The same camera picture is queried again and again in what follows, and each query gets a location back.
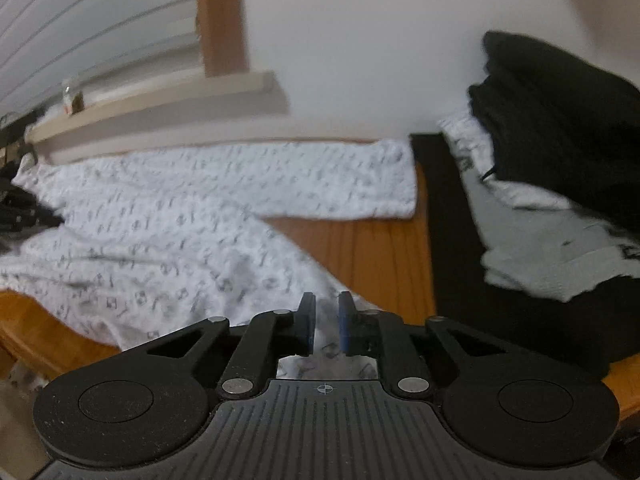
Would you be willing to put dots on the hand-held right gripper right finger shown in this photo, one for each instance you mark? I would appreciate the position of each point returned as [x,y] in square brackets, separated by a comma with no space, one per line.
[344,325]

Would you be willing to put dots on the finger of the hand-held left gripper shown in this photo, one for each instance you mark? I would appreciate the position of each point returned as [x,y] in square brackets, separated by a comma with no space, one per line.
[25,215]

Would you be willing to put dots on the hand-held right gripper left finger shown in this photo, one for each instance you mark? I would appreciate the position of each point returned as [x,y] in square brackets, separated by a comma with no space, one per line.
[311,325]

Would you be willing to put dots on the printed white garment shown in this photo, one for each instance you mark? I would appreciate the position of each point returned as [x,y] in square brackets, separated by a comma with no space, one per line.
[470,155]
[175,220]

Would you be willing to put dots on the small glass bottle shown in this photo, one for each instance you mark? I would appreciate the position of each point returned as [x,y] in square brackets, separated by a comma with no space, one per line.
[74,100]

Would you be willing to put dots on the large black garment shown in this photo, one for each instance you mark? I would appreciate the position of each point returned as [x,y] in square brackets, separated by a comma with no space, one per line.
[460,260]

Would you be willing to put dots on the beige window sill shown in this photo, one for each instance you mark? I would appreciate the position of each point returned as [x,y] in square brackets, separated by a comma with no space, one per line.
[175,110]

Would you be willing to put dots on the grey window blind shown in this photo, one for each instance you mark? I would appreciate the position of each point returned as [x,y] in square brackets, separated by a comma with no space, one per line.
[75,20]

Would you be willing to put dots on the grey garment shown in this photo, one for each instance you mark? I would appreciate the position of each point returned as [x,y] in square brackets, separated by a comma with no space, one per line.
[540,250]

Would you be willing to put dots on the folded printed white garment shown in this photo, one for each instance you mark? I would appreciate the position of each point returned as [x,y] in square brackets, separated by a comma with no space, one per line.
[470,155]

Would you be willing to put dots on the black knit garment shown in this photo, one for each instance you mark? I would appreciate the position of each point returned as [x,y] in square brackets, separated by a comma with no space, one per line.
[560,110]

